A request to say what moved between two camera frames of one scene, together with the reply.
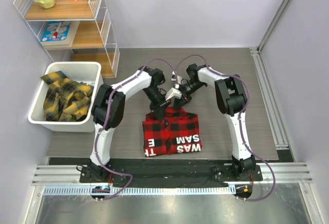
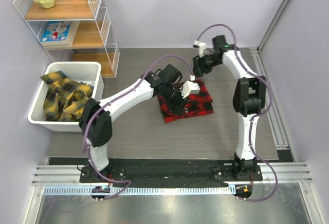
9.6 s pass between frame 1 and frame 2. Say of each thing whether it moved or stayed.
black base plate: stayed
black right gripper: moved
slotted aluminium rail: stayed
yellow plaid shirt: stayed
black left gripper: moved
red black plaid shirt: moved
